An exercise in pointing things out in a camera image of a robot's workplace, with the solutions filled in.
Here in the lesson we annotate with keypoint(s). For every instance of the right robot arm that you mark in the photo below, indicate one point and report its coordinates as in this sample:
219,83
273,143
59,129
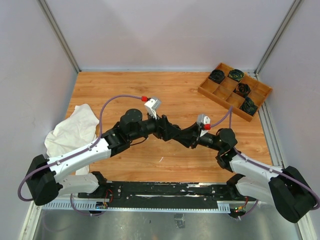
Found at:
283,188

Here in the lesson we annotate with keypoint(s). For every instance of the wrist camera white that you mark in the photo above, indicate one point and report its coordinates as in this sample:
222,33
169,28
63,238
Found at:
203,119
151,106

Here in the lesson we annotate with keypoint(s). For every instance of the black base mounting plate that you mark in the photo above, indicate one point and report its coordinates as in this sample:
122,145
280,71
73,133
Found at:
132,193

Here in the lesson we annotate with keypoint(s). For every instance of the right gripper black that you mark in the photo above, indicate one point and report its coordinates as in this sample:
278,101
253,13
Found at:
189,135

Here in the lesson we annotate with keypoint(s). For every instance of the white cloth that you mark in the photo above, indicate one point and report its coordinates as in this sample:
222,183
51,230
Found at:
72,133

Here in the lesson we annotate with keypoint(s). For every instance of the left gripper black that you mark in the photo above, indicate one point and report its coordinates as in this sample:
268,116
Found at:
165,129

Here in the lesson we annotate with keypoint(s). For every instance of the blue green swirl cup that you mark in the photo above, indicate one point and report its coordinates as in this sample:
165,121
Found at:
248,106

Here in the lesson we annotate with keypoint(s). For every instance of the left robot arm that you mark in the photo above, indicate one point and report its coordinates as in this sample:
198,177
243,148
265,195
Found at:
44,176

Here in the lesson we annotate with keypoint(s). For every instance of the slotted cable duct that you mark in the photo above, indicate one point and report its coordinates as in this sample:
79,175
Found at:
93,205

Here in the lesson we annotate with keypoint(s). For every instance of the dark red swirl cup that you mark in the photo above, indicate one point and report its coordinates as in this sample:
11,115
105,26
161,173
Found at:
242,89

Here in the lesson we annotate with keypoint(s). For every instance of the wooden compartment tray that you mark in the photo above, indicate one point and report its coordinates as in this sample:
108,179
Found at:
230,87

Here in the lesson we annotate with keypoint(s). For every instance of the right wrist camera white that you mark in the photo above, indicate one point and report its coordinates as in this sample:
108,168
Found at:
203,119

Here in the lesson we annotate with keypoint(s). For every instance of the dark swirl cup far left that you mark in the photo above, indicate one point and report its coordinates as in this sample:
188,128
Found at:
217,76

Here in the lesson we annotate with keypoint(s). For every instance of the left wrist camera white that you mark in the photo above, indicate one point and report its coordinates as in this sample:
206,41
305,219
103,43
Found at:
151,106

